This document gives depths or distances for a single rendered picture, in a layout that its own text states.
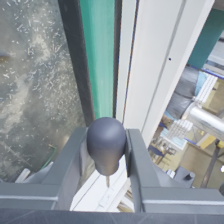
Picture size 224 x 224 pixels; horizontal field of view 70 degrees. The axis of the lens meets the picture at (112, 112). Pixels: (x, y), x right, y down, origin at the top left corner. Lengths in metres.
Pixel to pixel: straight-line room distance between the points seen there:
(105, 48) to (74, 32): 0.03
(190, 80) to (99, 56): 0.94
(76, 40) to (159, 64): 0.10
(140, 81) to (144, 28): 0.08
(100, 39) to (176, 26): 0.08
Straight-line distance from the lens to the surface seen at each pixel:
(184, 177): 0.54
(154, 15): 0.20
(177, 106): 1.12
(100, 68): 0.19
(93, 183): 0.41
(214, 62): 1.23
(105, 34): 0.18
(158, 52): 0.21
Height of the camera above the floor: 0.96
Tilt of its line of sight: 20 degrees down
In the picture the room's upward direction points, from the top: 121 degrees clockwise
